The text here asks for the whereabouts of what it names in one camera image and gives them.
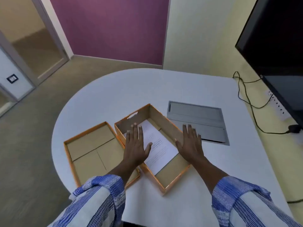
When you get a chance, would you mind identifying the orange cardboard box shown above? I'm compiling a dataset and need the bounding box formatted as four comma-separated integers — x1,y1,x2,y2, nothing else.
114,104,192,196

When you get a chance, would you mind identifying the person's right forearm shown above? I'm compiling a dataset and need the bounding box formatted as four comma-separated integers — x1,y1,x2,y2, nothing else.
189,157,299,227

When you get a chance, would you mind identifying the person's left forearm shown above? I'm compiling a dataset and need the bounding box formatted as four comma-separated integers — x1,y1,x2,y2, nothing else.
48,160,142,227

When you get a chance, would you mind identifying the black flat screen monitor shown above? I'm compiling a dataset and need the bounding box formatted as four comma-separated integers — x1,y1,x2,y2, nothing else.
235,0,303,130

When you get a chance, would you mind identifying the white power strip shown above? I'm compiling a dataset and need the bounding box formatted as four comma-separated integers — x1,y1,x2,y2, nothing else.
267,90,292,121

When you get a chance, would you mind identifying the grey table cable hatch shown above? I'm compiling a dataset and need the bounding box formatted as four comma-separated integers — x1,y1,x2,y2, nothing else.
167,101,230,146

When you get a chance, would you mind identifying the white printed paper sheet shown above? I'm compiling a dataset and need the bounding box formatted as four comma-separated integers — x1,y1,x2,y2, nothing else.
123,119,179,176

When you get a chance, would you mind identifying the orange cardboard box lid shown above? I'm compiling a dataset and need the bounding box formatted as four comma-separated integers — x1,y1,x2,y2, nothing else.
63,122,141,188

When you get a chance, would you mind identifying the person's left hand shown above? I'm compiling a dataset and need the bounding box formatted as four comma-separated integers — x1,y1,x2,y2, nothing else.
123,123,153,165

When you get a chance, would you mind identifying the person's right hand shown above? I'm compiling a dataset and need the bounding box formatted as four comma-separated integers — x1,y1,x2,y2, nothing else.
174,124,205,165

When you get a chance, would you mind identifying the black power plug adapter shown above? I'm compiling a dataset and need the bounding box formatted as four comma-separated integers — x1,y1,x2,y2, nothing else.
288,124,302,135

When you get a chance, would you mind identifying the glass door with grey frame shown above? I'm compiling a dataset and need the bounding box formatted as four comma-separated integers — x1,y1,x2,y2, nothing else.
0,0,69,86

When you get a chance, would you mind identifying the black power cable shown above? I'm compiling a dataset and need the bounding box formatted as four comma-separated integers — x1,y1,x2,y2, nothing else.
232,71,291,135

